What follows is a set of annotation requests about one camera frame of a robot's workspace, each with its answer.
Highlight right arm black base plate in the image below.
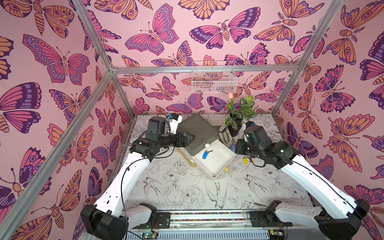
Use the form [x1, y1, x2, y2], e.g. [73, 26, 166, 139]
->
[247, 210, 293, 228]

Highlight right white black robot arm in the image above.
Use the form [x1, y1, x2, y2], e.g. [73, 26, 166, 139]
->
[235, 121, 370, 240]

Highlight white wire wall basket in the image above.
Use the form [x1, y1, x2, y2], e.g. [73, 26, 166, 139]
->
[191, 65, 238, 94]

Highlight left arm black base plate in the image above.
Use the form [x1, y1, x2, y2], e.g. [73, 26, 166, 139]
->
[132, 212, 171, 230]

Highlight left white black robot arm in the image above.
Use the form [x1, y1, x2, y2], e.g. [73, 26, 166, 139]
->
[81, 113, 195, 240]

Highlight aluminium front rail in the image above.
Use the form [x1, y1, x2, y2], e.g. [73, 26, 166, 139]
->
[86, 209, 334, 232]

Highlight potted green plant pink tulip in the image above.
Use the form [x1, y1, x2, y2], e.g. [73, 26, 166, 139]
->
[225, 93, 258, 137]

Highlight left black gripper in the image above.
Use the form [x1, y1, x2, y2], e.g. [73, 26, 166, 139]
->
[157, 131, 195, 150]

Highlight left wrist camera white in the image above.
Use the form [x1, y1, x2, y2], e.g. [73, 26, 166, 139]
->
[169, 113, 183, 134]

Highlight white drawer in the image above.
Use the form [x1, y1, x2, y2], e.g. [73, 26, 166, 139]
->
[191, 140, 236, 179]

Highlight grey cream three-drawer chest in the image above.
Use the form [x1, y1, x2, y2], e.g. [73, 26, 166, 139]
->
[176, 114, 219, 168]

